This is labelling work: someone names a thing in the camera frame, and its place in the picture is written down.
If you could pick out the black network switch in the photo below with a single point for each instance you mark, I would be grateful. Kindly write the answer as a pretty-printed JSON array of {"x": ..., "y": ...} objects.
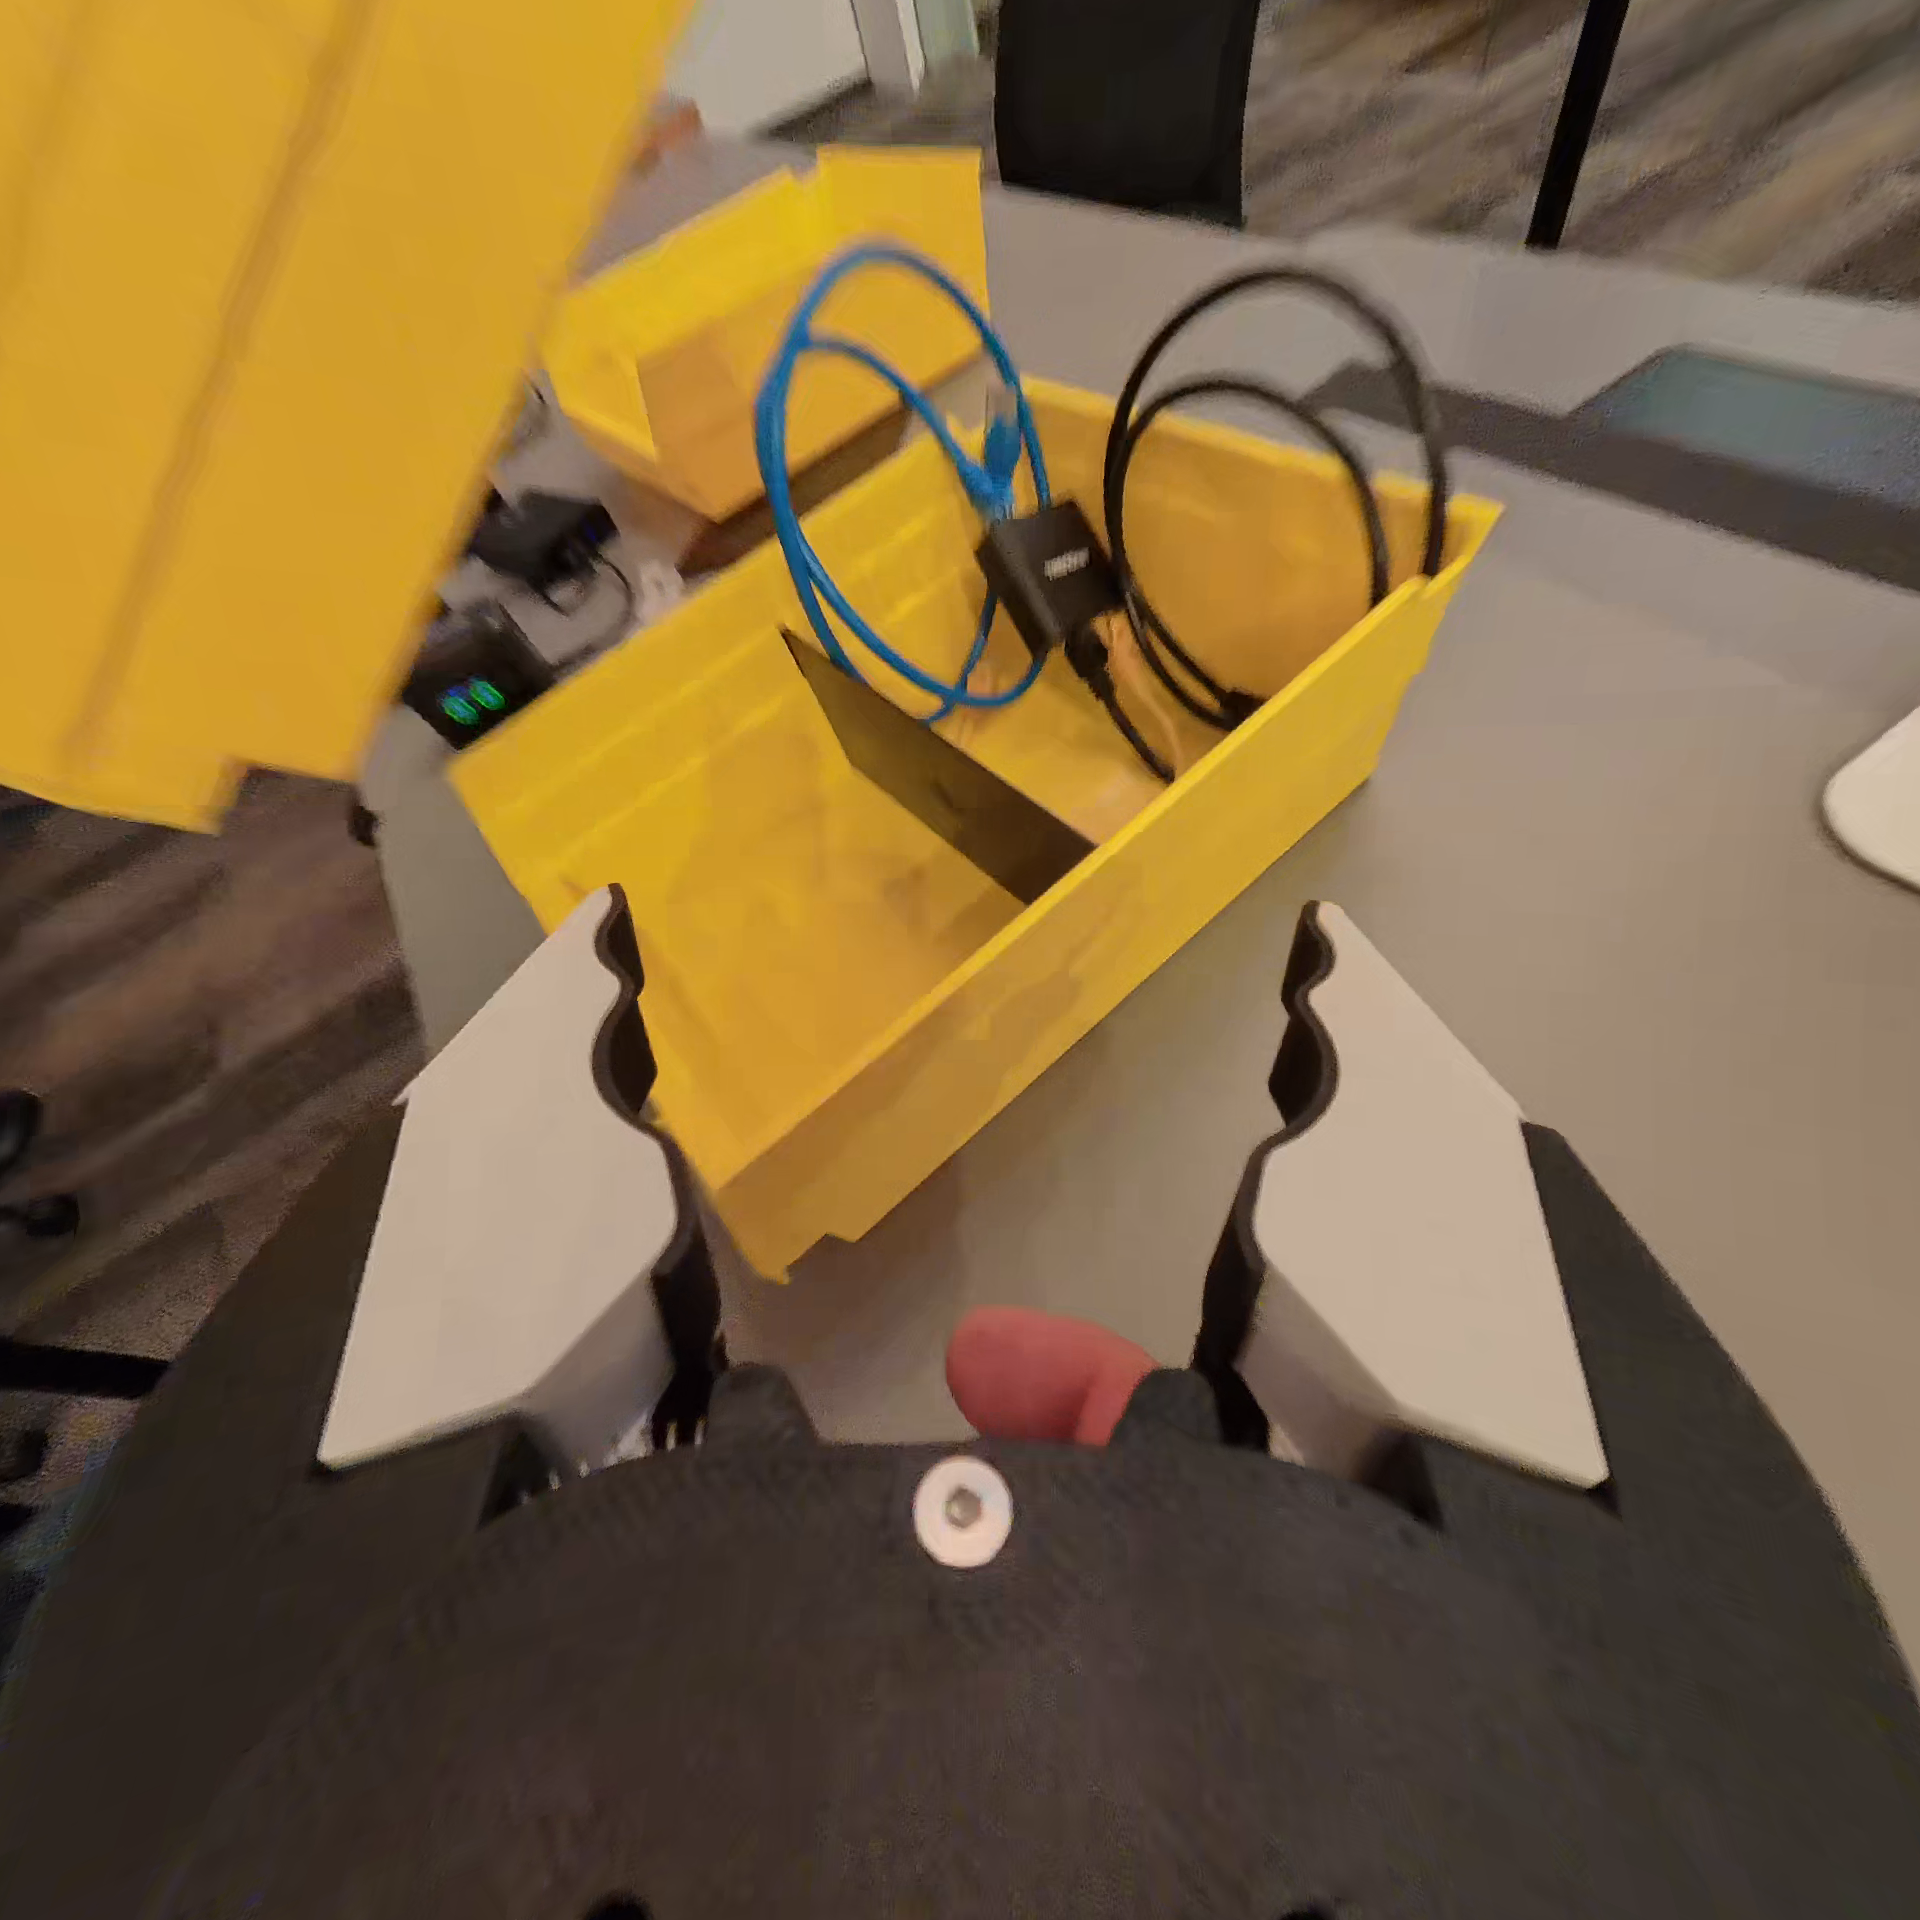
[{"x": 1049, "y": 571}]

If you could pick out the white document stand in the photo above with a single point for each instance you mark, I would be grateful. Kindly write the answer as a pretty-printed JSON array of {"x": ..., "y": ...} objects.
[{"x": 1882, "y": 797}]

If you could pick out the black tape strip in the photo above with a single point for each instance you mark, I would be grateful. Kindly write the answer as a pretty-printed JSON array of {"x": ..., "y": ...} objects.
[{"x": 1755, "y": 435}]

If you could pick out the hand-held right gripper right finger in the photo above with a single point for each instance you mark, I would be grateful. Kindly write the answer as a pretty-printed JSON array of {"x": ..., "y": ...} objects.
[{"x": 1410, "y": 1245}]

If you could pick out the black bin divider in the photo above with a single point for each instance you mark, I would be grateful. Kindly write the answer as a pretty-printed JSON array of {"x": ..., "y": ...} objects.
[{"x": 944, "y": 781}]

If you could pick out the black office chair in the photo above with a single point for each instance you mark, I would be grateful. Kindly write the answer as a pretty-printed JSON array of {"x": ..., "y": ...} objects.
[{"x": 1124, "y": 106}]

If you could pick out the yellow plastic bin with divider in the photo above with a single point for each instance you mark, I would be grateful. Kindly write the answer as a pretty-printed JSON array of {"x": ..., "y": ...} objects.
[{"x": 931, "y": 1051}]

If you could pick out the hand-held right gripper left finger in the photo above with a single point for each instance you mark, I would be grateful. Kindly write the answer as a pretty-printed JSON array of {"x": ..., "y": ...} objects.
[{"x": 509, "y": 1200}]

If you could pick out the person's right hand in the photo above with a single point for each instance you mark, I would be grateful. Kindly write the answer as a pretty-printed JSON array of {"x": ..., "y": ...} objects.
[{"x": 1049, "y": 1381}]

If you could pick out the black power adapter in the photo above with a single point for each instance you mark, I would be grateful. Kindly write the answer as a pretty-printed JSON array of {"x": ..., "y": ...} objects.
[{"x": 546, "y": 541}]

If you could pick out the black device with green lights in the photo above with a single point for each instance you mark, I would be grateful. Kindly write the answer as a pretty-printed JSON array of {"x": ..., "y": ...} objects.
[{"x": 480, "y": 676}]

